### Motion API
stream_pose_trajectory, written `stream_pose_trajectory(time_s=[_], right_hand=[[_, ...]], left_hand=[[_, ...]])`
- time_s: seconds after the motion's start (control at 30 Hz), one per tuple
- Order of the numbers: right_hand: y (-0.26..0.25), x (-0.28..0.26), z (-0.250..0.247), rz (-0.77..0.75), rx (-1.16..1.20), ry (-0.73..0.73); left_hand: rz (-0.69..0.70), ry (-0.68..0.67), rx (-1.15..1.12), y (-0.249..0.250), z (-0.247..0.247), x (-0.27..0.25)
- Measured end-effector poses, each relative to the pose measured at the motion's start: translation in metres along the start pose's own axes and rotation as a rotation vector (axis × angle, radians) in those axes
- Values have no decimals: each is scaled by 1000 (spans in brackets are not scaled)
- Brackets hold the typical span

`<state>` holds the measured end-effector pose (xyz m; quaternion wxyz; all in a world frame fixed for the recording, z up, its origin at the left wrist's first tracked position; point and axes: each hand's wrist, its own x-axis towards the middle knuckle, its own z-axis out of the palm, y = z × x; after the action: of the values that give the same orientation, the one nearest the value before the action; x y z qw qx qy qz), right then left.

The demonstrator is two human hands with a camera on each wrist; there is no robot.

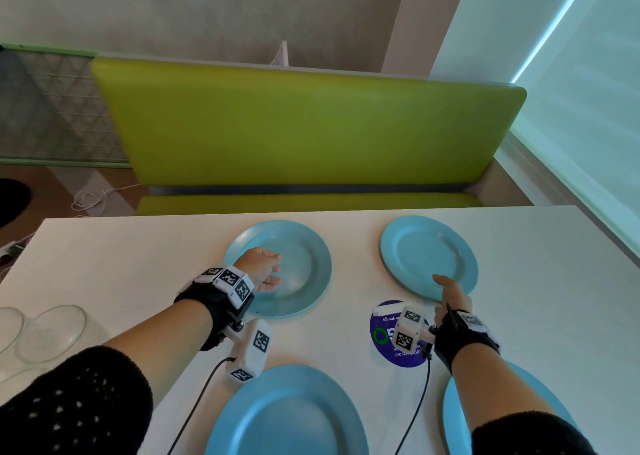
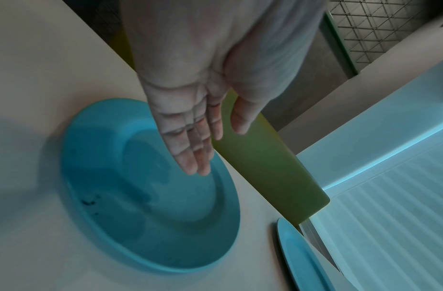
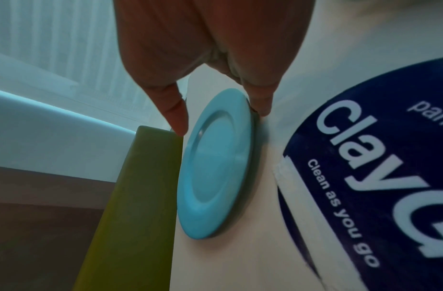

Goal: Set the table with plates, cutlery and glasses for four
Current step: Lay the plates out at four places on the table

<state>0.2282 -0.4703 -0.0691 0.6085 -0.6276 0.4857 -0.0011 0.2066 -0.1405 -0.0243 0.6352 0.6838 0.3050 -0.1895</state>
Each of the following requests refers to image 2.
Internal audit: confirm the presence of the grey wire mesh panel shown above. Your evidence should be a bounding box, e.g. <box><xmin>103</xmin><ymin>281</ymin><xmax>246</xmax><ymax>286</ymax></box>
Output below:
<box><xmin>324</xmin><ymin>0</ymin><xmax>429</xmax><ymax>76</ymax></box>

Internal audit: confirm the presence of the white roller blind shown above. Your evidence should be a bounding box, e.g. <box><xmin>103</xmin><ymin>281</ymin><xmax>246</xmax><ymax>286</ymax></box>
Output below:
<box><xmin>300</xmin><ymin>139</ymin><xmax>443</xmax><ymax>291</ymax></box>

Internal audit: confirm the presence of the green bench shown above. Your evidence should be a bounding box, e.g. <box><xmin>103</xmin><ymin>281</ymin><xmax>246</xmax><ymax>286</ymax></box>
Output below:
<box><xmin>109</xmin><ymin>28</ymin><xmax>331</xmax><ymax>227</ymax></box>

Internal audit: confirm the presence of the blue plate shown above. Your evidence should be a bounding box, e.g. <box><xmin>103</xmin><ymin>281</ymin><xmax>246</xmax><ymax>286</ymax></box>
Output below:
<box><xmin>276</xmin><ymin>217</ymin><xmax>338</xmax><ymax>291</ymax></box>
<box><xmin>60</xmin><ymin>98</ymin><xmax>242</xmax><ymax>275</ymax></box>

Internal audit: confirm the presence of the person's left hand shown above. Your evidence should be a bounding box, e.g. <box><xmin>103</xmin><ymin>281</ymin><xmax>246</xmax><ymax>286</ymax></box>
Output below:
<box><xmin>118</xmin><ymin>0</ymin><xmax>330</xmax><ymax>177</ymax></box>

